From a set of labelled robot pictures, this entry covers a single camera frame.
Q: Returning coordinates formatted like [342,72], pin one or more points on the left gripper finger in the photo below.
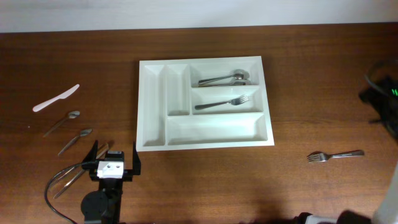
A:
[136,162]
[91,156]

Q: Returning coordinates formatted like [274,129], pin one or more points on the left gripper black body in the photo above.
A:
[127,175]

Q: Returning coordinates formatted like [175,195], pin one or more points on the metal fork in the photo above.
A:
[235,102]
[324,157]

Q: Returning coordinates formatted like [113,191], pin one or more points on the large metal spoon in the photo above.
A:
[237,74]
[229,83]

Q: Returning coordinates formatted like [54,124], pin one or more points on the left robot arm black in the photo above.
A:
[104,205]

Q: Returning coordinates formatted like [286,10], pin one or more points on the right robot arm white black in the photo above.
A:
[382,96]

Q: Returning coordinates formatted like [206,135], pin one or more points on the metal knife near left arm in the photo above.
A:
[102,149]

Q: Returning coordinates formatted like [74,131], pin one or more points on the small teaspoon lower left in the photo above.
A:
[82,133]

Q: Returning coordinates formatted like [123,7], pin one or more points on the small teaspoon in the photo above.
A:
[82,133]
[70,115]

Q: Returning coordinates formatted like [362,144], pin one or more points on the small teaspoon upper left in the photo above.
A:
[70,115]

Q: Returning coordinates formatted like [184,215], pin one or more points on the white plastic knife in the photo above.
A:
[62,96]

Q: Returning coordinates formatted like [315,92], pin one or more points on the white plastic cutlery tray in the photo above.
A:
[168,92]

